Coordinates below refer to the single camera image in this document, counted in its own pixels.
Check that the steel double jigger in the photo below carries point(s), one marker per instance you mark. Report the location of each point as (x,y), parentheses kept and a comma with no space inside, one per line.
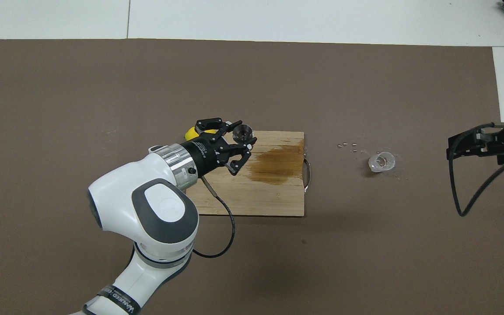
(243,131)

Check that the wooden cutting board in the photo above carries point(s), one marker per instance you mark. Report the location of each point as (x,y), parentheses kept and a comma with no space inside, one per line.
(269,197)

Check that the yellow lemon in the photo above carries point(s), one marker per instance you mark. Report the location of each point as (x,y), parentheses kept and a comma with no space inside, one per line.
(189,133)

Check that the clear plastic cup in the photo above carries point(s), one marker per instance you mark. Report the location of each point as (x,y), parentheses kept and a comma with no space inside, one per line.
(382,162)

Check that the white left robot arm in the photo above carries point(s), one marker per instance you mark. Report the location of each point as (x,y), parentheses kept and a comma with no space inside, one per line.
(120,197)

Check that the brown paper table mat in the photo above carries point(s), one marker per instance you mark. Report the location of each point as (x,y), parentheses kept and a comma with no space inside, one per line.
(103,87)

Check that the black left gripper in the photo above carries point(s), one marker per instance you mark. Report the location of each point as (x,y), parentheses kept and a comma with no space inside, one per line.
(206,155)

